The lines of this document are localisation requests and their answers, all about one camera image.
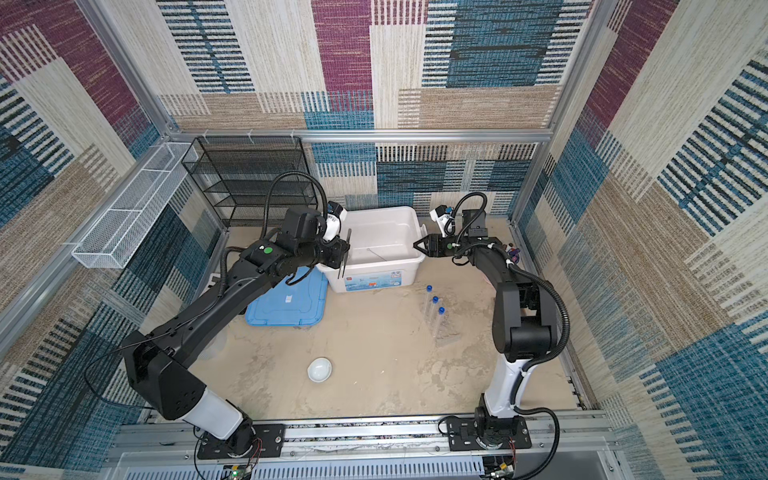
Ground test tube blue cap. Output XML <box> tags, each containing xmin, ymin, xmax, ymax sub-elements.
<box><xmin>424</xmin><ymin>296</ymin><xmax>440</xmax><ymax>330</ymax></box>
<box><xmin>421</xmin><ymin>284</ymin><xmax>434</xmax><ymax>320</ymax></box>
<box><xmin>430</xmin><ymin>306</ymin><xmax>445</xmax><ymax>341</ymax></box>

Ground white plastic storage bin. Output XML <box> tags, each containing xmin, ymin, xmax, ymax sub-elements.
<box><xmin>316</xmin><ymin>206</ymin><xmax>426</xmax><ymax>293</ymax></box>

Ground black metal tongs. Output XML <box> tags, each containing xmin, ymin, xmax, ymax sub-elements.
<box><xmin>337</xmin><ymin>228</ymin><xmax>352</xmax><ymax>279</ymax></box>

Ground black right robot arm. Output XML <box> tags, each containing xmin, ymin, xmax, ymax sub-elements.
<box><xmin>413</xmin><ymin>205</ymin><xmax>568</xmax><ymax>449</ymax></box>

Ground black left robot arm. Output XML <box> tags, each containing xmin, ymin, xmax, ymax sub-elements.
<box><xmin>121</xmin><ymin>202</ymin><xmax>350</xmax><ymax>456</ymax></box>

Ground pink metal pen bucket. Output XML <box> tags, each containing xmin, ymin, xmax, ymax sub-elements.
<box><xmin>506</xmin><ymin>244</ymin><xmax>521</xmax><ymax>265</ymax></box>

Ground blue plastic bin lid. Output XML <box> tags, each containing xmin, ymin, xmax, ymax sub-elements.
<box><xmin>245</xmin><ymin>269</ymin><xmax>328</xmax><ymax>327</ymax></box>

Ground clear acrylic test tube rack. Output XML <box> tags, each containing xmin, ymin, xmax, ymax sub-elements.
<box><xmin>422</xmin><ymin>294</ymin><xmax>461</xmax><ymax>347</ymax></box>

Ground white ceramic mortar bowl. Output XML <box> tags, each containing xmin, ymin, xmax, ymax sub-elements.
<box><xmin>307</xmin><ymin>357</ymin><xmax>333</xmax><ymax>383</ymax></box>

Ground black wire shelf rack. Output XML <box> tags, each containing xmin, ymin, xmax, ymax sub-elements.
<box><xmin>181</xmin><ymin>136</ymin><xmax>319</xmax><ymax>227</ymax></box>

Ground white mesh wall basket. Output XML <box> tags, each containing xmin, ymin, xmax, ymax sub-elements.
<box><xmin>72</xmin><ymin>142</ymin><xmax>190</xmax><ymax>269</ymax></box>

